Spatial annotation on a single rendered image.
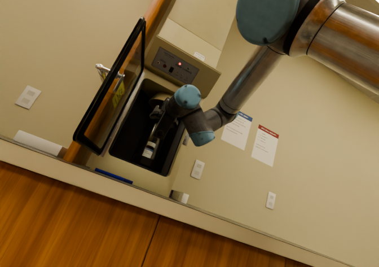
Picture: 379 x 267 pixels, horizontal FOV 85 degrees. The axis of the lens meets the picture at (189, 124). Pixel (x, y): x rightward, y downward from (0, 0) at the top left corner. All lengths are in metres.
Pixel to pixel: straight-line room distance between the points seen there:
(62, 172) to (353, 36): 0.58
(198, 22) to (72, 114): 0.85
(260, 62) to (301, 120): 1.52
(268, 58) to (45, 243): 0.67
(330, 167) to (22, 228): 2.14
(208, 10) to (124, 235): 1.10
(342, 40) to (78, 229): 0.62
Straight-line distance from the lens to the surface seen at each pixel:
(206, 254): 0.68
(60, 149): 0.89
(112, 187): 0.55
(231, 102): 0.67
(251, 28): 0.41
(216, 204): 1.47
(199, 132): 0.63
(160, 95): 0.97
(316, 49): 0.40
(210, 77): 0.95
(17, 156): 0.57
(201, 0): 1.29
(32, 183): 0.59
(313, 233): 2.07
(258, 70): 0.60
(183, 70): 0.93
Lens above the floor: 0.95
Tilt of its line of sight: 19 degrees up
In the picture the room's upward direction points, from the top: 20 degrees clockwise
